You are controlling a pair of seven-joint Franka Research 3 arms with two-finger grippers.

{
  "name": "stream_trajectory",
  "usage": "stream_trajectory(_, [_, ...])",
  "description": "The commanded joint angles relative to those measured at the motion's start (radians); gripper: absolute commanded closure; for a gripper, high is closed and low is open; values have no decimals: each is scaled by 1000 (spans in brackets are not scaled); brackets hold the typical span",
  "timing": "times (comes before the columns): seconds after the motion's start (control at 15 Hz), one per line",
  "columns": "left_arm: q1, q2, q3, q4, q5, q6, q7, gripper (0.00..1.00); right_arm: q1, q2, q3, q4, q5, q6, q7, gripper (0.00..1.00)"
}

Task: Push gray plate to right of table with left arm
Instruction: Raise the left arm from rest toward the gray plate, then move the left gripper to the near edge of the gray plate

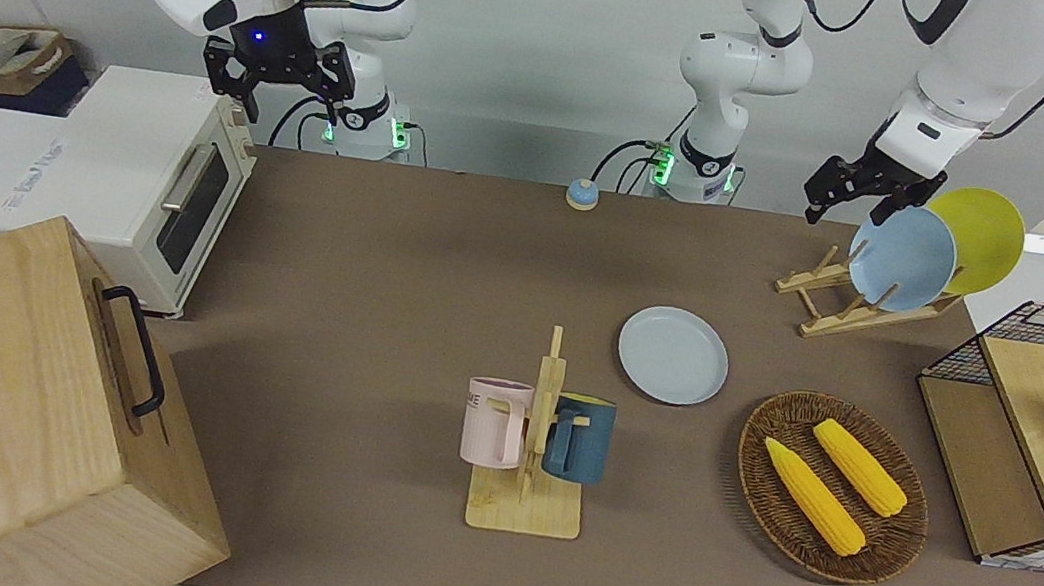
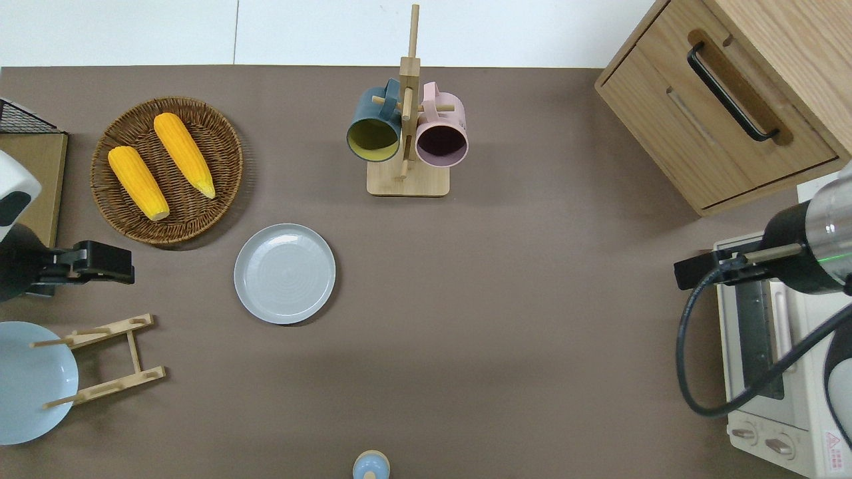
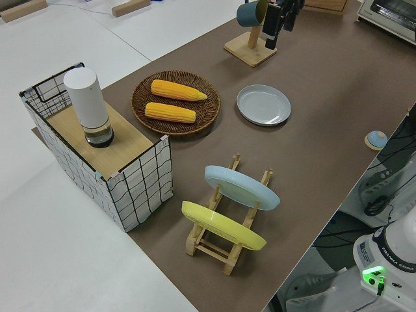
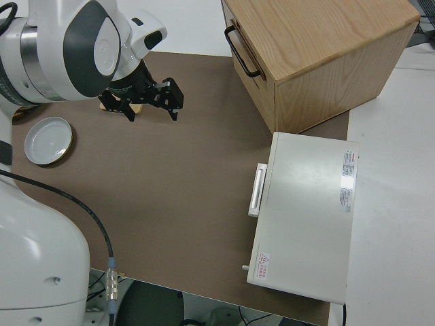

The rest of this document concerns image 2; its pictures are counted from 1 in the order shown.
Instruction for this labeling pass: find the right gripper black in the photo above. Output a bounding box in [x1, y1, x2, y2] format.
[674, 249, 754, 291]

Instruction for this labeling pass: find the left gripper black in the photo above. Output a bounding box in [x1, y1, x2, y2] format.
[28, 241, 135, 287]

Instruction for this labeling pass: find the gray round plate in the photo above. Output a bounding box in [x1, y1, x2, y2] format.
[234, 223, 337, 325]

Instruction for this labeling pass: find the wooden plate rack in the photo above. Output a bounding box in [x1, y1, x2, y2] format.
[30, 314, 166, 409]

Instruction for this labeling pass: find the light blue plate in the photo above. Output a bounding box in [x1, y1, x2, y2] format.
[0, 321, 79, 445]

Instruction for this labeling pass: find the yellow corn cob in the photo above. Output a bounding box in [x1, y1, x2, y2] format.
[154, 112, 217, 200]
[108, 146, 170, 222]

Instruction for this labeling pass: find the wooden cabinet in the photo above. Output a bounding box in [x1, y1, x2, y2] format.
[594, 0, 852, 218]

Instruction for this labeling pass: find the brown wicker basket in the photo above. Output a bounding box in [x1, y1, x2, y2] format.
[91, 97, 244, 245]

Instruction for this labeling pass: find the cream toaster oven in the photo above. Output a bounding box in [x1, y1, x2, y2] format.
[714, 233, 852, 479]

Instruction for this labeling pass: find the pink mug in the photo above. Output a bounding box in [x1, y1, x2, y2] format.
[415, 82, 469, 168]

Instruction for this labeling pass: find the wooden mug tree stand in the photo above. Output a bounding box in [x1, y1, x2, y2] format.
[367, 4, 451, 198]

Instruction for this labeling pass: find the teal mug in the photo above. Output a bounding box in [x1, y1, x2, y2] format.
[346, 79, 403, 163]

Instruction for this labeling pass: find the blue desk bell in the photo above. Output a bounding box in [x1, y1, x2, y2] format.
[353, 450, 391, 479]

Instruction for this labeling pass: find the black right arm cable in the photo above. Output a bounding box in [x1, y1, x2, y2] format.
[676, 266, 852, 418]

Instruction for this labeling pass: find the wire and wood shelf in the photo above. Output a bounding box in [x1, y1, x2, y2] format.
[0, 98, 69, 248]

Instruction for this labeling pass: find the black cabinet handle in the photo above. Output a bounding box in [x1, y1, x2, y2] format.
[687, 41, 781, 142]

